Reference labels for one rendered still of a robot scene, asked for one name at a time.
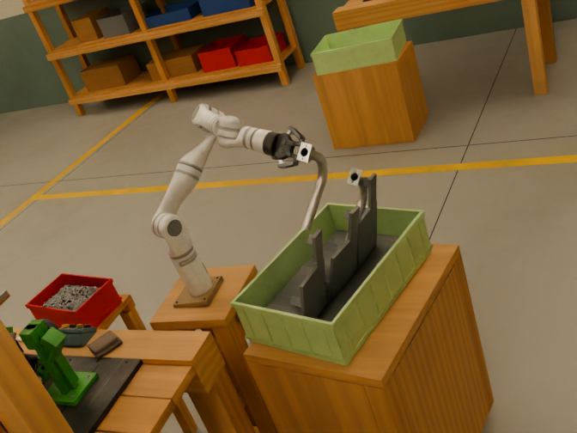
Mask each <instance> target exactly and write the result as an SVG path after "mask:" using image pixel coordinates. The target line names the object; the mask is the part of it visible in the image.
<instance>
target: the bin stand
mask: <svg viewBox="0 0 577 433"><path fill-rule="evenodd" d="M119 296H122V298H123V299H121V301H122V303H121V304H120V305H119V306H118V307H117V308H116V309H115V310H114V311H113V312H112V313H111V314H110V315H109V316H108V317H107V318H106V319H105V320H104V321H103V322H102V323H101V324H100V325H99V326H98V327H97V329H101V330H107V328H108V327H109V326H110V325H111V324H112V323H113V322H114V321H115V319H116V318H117V317H118V315H119V314H120V316H121V318H122V320H123V322H124V323H125V325H126V327H127V329H128V330H147V329H146V327H145V325H144V324H143V322H142V320H141V318H140V316H139V314H138V312H137V310H136V308H135V306H136V304H135V303H134V301H133V299H132V297H131V295H130V294H123V295H119ZM173 415H174V416H175V417H176V419H177V421H178V423H179V425H180V427H181V429H182V430H183V432H184V433H195V432H196V431H197V425H196V423H195V421H194V419H193V417H192V415H191V414H190V412H189V410H188V408H187V406H186V404H185V402H184V400H183V398H182V397H181V398H180V400H179V402H178V404H177V405H176V406H175V408H174V410H173Z"/></svg>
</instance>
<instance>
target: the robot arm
mask: <svg viewBox="0 0 577 433"><path fill-rule="evenodd" d="M191 122H192V123H193V124H194V125H195V126H196V127H197V128H199V129H201V130H203V131H206V132H208V133H207V136H206V138H205V139H204V140H203V141H202V142H201V143H200V144H199V145H198V146H197V147H196V148H195V149H193V150H191V151H189V152H188V153H186V154H185V155H184V156H182V157H181V158H180V160H179V163H178V165H177V167H176V169H175V172H174V174H173V178H172V180H171V182H170V185H169V187H168V189H167V192H166V194H165V197H164V199H163V200H162V202H161V204H160V206H159V208H158V210H157V212H156V213H155V215H154V217H153V220H152V223H151V230H152V232H153V234H154V235H155V236H157V237H160V238H163V239H165V240H166V242H167V244H168V246H169V248H168V250H167V253H168V255H169V257H170V258H171V260H172V262H173V264H174V266H175V267H176V269H177V271H178V273H179V275H180V276H181V278H182V280H183V282H184V284H185V286H186V288H187V289H188V291H189V293H190V294H191V296H200V295H202V294H204V293H206V292H207V291H208V290H209V289H210V288H211V287H212V282H211V280H212V279H211V277H210V275H209V273H208V272H207V270H206V268H205V266H204V264H203V261H202V260H200V258H199V257H198V255H197V253H196V251H195V249H194V247H193V245H192V244H191V237H190V234H189V232H188V230H187V228H186V226H185V224H184V222H183V221H182V219H181V218H180V217H179V216H177V212H178V210H179V207H180V205H181V204H182V202H183V201H184V200H185V198H186V197H187V196H188V195H189V194H190V193H191V192H192V191H193V189H194V188H195V187H196V185H197V183H198V181H199V179H200V176H201V174H202V172H203V168H204V165H205V163H206V161H207V158H208V156H209V153H210V151H211V149H212V147H213V144H214V142H215V140H216V141H217V143H218V144H219V145H220V146H221V147H223V148H246V149H252V150H255V151H257V152H258V153H262V154H265V155H268V156H271V159H273V160H279V164H278V167H279V168H282V169H285V168H291V167H295V166H298V162H301V161H299V160H296V159H297V155H296V154H294V148H295V147H300V146H301V142H303V143H305V139H306V138H305V137H304V136H303V135H302V134H301V133H300V132H298V131H297V130H296V129H295V128H294V127H292V126H290V127H289V128H288V132H287V133H284V132H280V131H279V132H274V131H268V130H263V129H258V128H254V127H251V126H245V127H243V128H242V129H241V130H240V120H239V119H237V118H236V117H234V116H225V114H224V113H223V112H221V111H219V110H217V109H215V108H213V107H211V106H210V105H207V104H204V103H203V104H200V105H198V106H197V107H196V109H195V111H194V113H193V115H192V117H191ZM290 135H295V136H296V137H297V138H298V139H299V142H296V141H294V140H293V139H292V137H291V136H290ZM288 157H291V158H294V160H293V161H291V162H284V161H283V160H284V159H286V158H288Z"/></svg>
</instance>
